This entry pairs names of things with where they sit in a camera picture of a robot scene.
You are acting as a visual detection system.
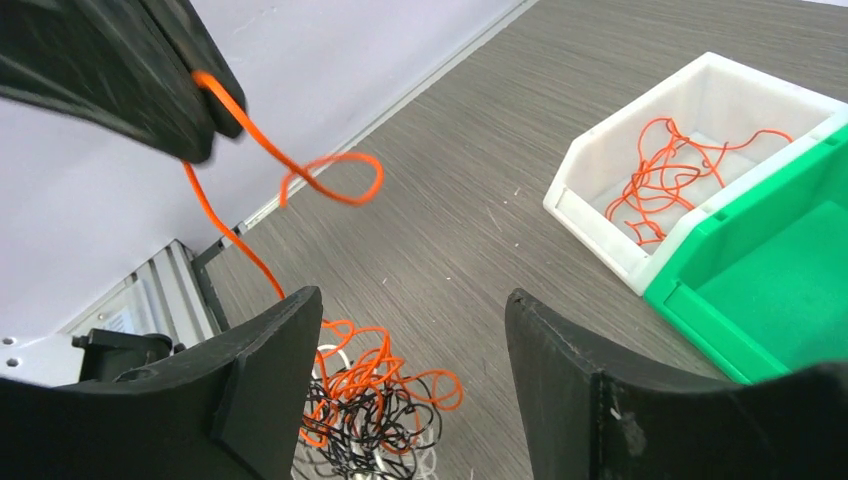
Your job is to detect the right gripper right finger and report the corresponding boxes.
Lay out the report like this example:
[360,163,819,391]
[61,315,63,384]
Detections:
[505,289,847,479]

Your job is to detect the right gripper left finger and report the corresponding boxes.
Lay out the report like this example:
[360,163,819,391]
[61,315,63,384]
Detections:
[1,286,323,479]

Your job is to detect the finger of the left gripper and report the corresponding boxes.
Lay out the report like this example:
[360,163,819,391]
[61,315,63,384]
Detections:
[1,1,215,163]
[139,1,246,140]

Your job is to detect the cable bundle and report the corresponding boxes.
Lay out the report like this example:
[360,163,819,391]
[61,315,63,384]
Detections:
[291,321,465,480]

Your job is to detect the green plastic bin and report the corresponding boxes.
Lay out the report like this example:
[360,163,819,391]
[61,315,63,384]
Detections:
[644,130,847,383]

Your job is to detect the white plastic bin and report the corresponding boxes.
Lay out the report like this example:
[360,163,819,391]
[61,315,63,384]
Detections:
[543,52,847,294]

